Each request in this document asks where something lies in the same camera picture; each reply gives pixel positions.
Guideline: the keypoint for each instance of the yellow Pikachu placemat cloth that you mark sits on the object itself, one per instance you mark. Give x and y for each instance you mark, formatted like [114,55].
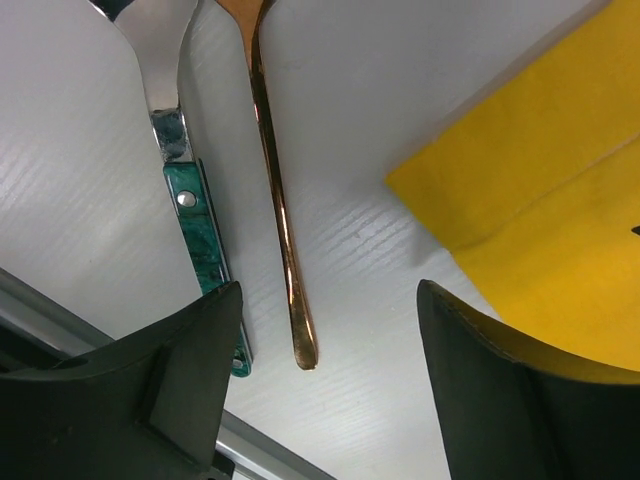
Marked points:
[535,192]

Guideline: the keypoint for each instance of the green handled silver spoon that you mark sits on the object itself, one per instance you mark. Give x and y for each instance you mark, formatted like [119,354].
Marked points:
[155,30]

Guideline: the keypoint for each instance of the aluminium front rail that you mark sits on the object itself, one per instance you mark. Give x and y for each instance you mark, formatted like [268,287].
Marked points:
[29,313]

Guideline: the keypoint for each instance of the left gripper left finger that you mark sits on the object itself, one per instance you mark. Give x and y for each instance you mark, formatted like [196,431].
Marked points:
[146,406]

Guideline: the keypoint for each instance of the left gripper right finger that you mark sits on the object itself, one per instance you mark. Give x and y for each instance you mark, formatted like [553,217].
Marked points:
[513,407]

